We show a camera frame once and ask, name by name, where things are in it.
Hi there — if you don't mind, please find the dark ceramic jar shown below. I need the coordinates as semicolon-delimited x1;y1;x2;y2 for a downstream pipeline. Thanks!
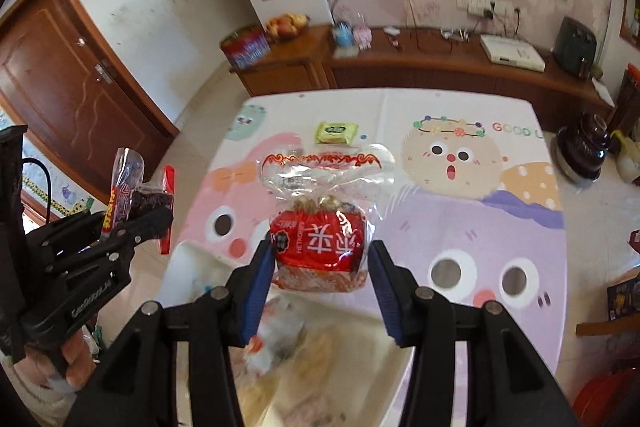
554;113;611;188

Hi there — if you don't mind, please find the red bag of pastries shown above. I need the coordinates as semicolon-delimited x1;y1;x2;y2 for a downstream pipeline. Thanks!
259;143;395;294

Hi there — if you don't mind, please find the cartoon printed tablecloth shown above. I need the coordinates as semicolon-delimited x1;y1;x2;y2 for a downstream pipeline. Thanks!
169;86;569;427

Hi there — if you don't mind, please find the red candy stick packet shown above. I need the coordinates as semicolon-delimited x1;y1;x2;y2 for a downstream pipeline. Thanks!
101;147;176;239

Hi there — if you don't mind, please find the green pineapple cake packet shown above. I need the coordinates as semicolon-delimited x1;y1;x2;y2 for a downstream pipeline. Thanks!
314;121;359;145

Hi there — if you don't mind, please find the long wooden tv cabinet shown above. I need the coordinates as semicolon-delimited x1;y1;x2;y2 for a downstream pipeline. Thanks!
233;25;614;132

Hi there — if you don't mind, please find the pink toy figure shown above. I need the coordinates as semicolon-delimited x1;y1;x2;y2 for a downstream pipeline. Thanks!
352;13;372;51

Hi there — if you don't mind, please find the wall power strip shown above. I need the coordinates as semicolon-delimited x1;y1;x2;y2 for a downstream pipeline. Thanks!
456;0;515;17

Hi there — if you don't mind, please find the brown wooden door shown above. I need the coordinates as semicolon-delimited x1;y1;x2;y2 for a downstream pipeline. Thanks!
1;0;178;202

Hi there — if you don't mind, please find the white storage bin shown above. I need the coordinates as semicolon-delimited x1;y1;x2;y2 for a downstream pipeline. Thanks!
154;239;417;427

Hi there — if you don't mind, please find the person left hand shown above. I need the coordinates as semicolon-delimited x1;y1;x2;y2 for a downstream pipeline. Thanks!
14;331;96;390

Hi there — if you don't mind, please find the white set-top box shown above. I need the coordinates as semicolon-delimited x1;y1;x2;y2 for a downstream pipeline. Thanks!
480;35;546;72

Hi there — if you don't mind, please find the dark green appliance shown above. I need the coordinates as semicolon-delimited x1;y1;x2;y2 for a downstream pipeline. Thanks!
553;16;597;80

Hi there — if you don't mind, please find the blue kettle ornament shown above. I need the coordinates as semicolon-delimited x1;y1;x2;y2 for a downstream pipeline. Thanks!
332;20;354;48

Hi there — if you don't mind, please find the fruit bowl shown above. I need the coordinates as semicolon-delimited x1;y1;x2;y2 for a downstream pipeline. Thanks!
265;14;310;42

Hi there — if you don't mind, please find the red blue gift box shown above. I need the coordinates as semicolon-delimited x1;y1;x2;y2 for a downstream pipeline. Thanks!
220;25;270;69

